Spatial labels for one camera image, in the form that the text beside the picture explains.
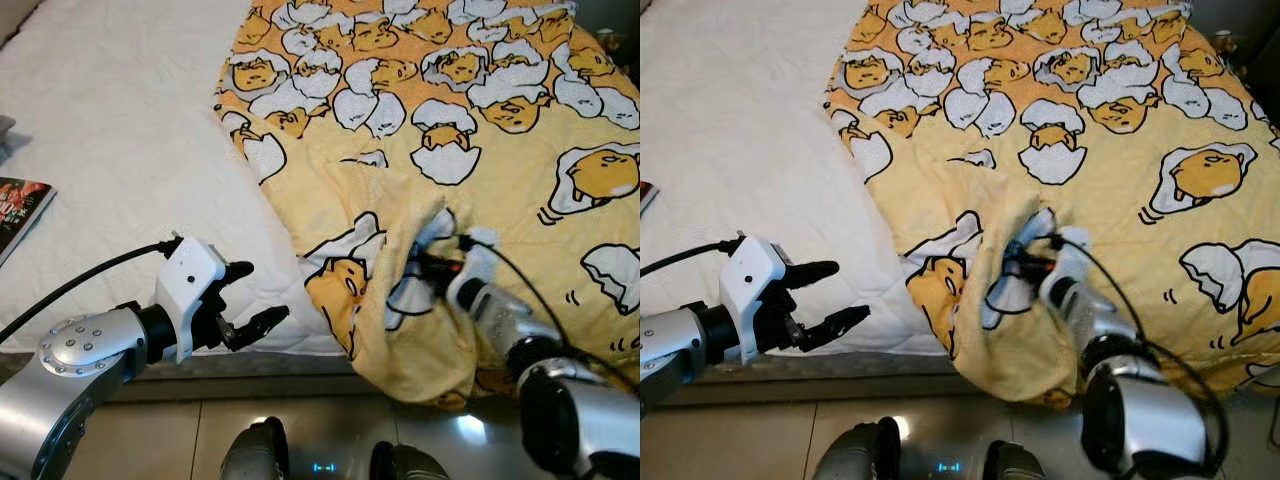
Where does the yellow cartoon egg blanket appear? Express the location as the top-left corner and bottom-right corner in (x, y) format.
(213, 0), (641, 411)
(825, 0), (1280, 411)

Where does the grey bed base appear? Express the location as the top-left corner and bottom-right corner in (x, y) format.
(690, 350), (976, 381)
(0, 345), (391, 401)

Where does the white quilted mattress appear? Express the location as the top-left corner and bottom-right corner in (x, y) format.
(0, 0), (346, 356)
(640, 0), (961, 356)

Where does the robot right leg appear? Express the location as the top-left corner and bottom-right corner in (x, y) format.
(985, 440), (1051, 480)
(370, 440), (451, 480)

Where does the dark furniture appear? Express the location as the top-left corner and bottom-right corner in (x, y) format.
(1190, 0), (1280, 101)
(575, 0), (641, 86)

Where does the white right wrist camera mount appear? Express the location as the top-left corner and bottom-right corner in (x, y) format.
(455, 228), (501, 296)
(1040, 227), (1096, 301)

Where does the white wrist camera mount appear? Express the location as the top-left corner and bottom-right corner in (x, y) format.
(1040, 227), (1096, 301)
(153, 237), (228, 363)
(718, 237), (791, 363)
(455, 228), (501, 296)

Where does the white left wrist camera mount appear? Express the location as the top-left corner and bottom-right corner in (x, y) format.
(718, 237), (791, 363)
(153, 237), (228, 363)

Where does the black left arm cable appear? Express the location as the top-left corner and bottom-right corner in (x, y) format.
(0, 238), (183, 346)
(640, 237), (747, 280)

